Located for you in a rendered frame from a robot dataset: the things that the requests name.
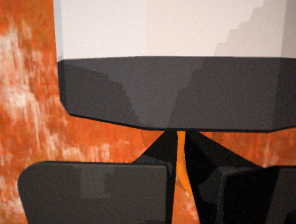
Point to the grey plug with orange cable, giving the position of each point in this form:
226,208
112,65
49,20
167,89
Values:
180,171

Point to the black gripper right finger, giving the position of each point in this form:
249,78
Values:
223,191

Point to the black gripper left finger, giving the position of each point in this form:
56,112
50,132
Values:
80,192

